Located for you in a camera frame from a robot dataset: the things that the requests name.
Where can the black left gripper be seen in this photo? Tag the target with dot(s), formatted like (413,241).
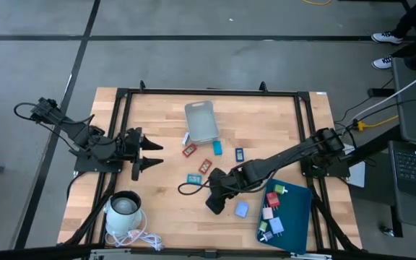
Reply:
(134,148)

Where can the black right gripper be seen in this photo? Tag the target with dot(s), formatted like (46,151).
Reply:
(219,191)

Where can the teal labelled card box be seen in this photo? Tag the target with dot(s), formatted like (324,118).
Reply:
(194,179)

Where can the red labelled card box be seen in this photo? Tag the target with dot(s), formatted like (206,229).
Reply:
(205,166)
(190,150)

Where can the blue-grey wall charger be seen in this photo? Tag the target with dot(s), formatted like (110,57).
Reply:
(241,209)
(276,225)

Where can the small white item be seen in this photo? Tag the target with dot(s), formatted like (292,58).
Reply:
(186,139)

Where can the plain cyan card box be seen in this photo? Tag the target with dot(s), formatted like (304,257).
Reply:
(217,147)

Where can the pale pink wall charger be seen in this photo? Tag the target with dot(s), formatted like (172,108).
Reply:
(267,213)

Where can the red wall charger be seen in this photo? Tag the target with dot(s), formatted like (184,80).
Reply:
(272,199)

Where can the green white wall charger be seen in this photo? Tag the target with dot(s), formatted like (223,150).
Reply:
(278,189)
(263,226)

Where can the white plastic storage bin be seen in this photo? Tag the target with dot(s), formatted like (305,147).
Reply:
(201,122)

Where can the small white grey charger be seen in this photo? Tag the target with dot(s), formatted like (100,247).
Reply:
(267,236)

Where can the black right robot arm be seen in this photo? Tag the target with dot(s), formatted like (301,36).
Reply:
(287,155)

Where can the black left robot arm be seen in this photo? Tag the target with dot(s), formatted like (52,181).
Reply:
(81,135)

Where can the blue labelled card box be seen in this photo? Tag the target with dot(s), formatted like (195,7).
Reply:
(239,154)

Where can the pale mint electric kettle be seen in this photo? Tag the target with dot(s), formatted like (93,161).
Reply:
(123,213)

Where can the dark teal tray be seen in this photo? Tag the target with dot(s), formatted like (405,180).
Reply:
(296,216)

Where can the black power strip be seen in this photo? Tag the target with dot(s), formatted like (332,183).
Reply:
(381,92)

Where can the dark laptop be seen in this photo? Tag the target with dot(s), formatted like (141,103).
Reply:
(415,169)

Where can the person's white shoe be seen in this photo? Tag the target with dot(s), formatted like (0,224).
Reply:
(386,37)
(382,62)

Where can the black table frame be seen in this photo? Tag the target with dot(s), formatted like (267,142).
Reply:
(193,91)

